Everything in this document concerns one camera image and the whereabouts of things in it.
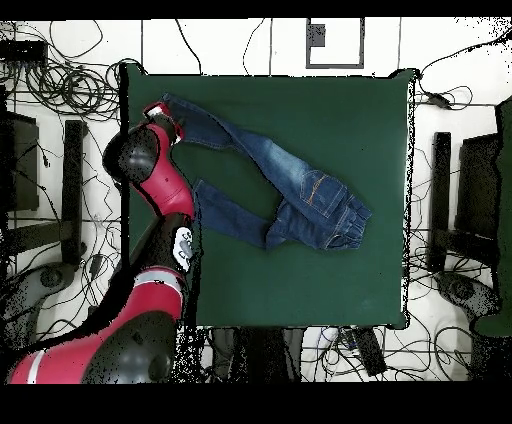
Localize dark green table cloth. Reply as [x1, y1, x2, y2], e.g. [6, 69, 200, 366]
[119, 63, 417, 331]

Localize coil of black cables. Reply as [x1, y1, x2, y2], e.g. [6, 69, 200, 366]
[23, 58, 122, 122]

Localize grey office chair base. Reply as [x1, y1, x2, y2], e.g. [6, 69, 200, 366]
[0, 261, 78, 361]
[434, 270, 503, 323]

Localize dark box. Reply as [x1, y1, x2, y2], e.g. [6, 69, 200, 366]
[454, 133, 501, 241]
[0, 110, 41, 213]

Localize black rectangular box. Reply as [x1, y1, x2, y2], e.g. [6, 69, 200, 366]
[350, 326, 388, 377]

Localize blue denim jeans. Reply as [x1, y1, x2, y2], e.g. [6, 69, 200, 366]
[161, 92, 374, 252]

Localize flat black box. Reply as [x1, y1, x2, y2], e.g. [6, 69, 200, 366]
[0, 39, 49, 64]

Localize black stand foot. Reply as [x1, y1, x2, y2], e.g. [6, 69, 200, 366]
[426, 131, 501, 274]
[5, 119, 88, 267]

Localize green cloth sheet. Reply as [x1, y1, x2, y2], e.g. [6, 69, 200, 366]
[473, 95, 512, 338]

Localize grey square frame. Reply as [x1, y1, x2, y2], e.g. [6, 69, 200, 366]
[305, 17, 366, 70]

